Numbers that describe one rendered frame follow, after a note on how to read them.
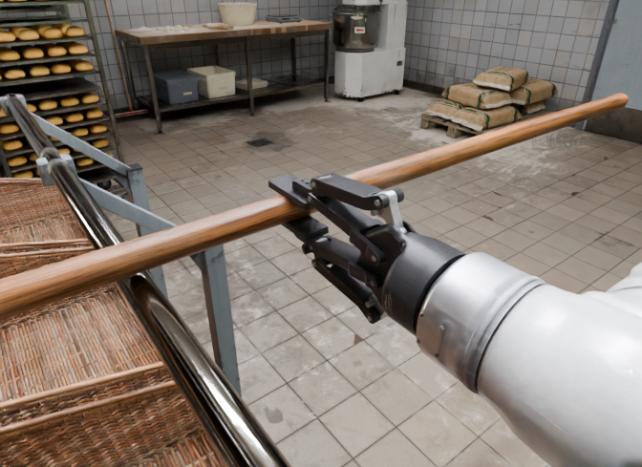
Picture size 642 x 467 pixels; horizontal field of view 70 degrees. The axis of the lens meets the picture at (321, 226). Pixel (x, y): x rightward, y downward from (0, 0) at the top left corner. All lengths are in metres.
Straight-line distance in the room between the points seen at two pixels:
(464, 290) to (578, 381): 0.08
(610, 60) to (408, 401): 4.15
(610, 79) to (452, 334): 5.06
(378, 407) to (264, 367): 0.49
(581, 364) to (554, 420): 0.03
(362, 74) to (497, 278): 5.54
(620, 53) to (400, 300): 5.00
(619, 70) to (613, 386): 5.05
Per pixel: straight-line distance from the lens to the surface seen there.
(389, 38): 6.08
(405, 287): 0.35
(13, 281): 0.42
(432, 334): 0.33
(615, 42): 5.30
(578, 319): 0.30
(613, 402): 0.28
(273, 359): 2.00
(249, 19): 5.51
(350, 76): 5.83
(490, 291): 0.32
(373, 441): 1.75
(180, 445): 1.05
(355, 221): 0.41
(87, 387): 0.95
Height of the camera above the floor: 1.41
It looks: 29 degrees down
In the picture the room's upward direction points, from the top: straight up
